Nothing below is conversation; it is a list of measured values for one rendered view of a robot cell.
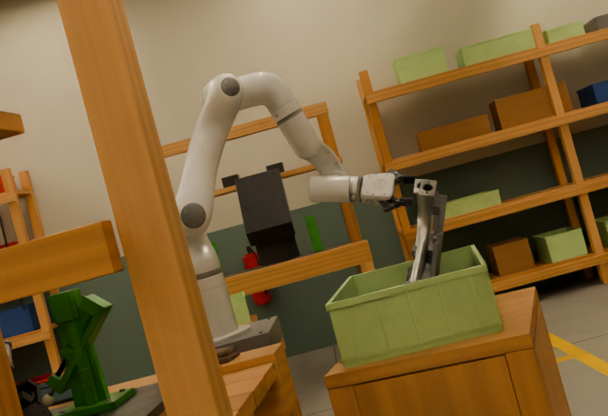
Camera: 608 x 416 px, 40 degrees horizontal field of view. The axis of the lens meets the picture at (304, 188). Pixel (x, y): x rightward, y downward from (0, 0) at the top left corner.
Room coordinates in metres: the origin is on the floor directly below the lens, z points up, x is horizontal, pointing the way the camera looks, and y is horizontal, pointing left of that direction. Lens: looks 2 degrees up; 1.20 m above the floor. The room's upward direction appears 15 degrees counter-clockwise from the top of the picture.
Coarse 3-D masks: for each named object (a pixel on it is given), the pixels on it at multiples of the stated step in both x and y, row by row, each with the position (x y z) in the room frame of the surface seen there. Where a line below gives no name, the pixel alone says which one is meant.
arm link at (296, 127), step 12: (288, 120) 2.52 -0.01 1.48; (300, 120) 2.53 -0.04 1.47; (288, 132) 2.54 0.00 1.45; (300, 132) 2.53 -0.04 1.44; (312, 132) 2.55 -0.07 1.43; (300, 144) 2.53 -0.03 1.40; (312, 144) 2.54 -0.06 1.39; (324, 144) 2.59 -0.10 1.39; (300, 156) 2.56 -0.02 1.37; (312, 156) 2.57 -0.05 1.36; (324, 156) 2.63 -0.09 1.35; (336, 156) 2.65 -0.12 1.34; (324, 168) 2.66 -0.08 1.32; (336, 168) 2.65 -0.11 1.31
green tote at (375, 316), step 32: (448, 256) 2.67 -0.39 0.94; (480, 256) 2.26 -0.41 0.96; (352, 288) 2.64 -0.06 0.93; (384, 288) 2.70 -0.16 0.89; (416, 288) 2.09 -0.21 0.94; (448, 288) 2.08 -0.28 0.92; (480, 288) 2.07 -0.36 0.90; (352, 320) 2.12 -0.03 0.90; (384, 320) 2.11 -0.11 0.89; (416, 320) 2.09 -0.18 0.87; (448, 320) 2.08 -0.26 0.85; (480, 320) 2.07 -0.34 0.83; (352, 352) 2.12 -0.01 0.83; (384, 352) 2.11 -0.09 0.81
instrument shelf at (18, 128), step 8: (0, 112) 1.57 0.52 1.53; (8, 112) 1.61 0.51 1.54; (0, 120) 1.56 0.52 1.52; (8, 120) 1.60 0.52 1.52; (16, 120) 1.63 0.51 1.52; (0, 128) 1.56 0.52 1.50; (8, 128) 1.59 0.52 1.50; (16, 128) 1.62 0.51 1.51; (0, 136) 1.62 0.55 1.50; (8, 136) 1.64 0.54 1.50
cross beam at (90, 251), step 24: (48, 240) 1.39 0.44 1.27; (72, 240) 1.39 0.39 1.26; (96, 240) 1.38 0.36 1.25; (0, 264) 1.40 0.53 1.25; (24, 264) 1.40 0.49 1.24; (48, 264) 1.39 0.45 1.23; (72, 264) 1.39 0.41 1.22; (96, 264) 1.38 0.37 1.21; (120, 264) 1.42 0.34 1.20; (0, 288) 1.40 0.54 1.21; (24, 288) 1.40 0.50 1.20; (48, 288) 1.40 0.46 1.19
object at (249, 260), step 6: (252, 252) 7.31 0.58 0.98; (246, 258) 7.29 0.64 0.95; (252, 258) 7.28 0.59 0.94; (258, 258) 7.31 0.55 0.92; (246, 264) 7.30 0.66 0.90; (252, 264) 7.28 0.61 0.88; (258, 264) 7.28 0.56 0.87; (252, 294) 7.32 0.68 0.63; (258, 294) 7.28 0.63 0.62; (264, 294) 7.29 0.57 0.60; (258, 300) 7.29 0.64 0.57; (264, 300) 7.28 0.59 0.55
